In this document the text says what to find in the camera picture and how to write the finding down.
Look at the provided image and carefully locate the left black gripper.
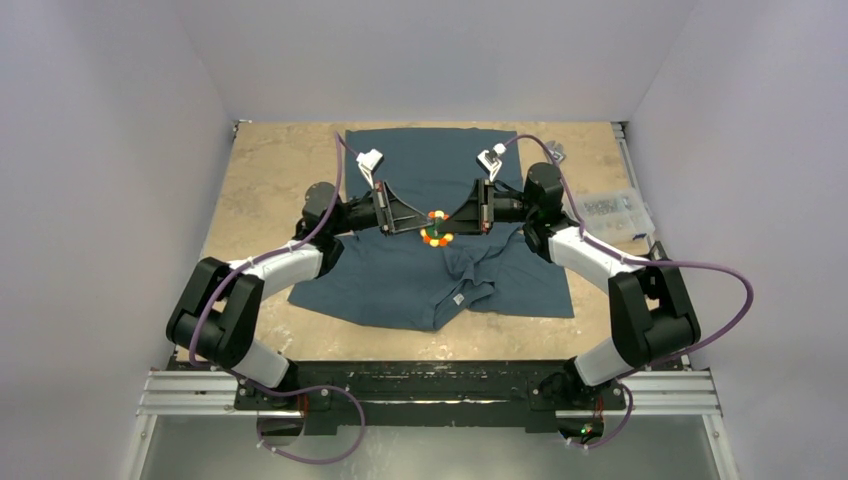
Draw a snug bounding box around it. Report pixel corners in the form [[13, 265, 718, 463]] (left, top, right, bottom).
[[329, 180, 432, 236]]

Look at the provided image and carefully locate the orange yellow flower brooch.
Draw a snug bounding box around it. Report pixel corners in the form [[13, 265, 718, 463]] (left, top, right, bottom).
[[419, 210, 454, 248]]

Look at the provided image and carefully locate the blue grey t-shirt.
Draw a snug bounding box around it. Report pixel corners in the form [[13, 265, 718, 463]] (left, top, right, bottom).
[[288, 128, 575, 331]]

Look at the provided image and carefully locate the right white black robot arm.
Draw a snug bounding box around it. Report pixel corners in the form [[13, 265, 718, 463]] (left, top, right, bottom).
[[437, 163, 701, 407]]

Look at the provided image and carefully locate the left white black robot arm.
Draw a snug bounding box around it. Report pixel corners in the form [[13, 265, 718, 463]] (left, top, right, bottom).
[[165, 181, 435, 409]]

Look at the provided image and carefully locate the clear plastic screw box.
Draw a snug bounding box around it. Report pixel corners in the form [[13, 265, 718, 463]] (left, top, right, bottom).
[[576, 187, 655, 244]]

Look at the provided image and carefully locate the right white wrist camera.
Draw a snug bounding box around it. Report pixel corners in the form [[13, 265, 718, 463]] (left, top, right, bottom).
[[476, 143, 506, 182]]

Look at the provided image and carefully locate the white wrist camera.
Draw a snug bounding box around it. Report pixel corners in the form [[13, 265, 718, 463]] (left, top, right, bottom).
[[356, 149, 384, 189], [476, 143, 506, 182]]

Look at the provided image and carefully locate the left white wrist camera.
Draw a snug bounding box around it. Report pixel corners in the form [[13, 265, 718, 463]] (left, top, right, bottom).
[[356, 149, 384, 189]]

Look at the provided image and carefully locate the red handled adjustable wrench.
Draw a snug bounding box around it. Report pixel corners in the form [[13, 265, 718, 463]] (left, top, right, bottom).
[[546, 141, 567, 164]]

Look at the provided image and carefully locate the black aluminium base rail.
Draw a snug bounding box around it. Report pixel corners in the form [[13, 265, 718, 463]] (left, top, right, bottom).
[[137, 360, 720, 437]]

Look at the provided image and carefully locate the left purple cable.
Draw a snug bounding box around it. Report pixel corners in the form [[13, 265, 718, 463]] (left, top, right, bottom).
[[188, 131, 367, 466]]

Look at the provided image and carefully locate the purple cable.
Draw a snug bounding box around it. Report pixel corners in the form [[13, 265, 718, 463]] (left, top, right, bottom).
[[188, 131, 367, 466], [498, 134, 755, 452]]

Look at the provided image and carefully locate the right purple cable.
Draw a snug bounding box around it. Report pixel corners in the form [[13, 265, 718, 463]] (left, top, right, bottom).
[[498, 134, 755, 452]]

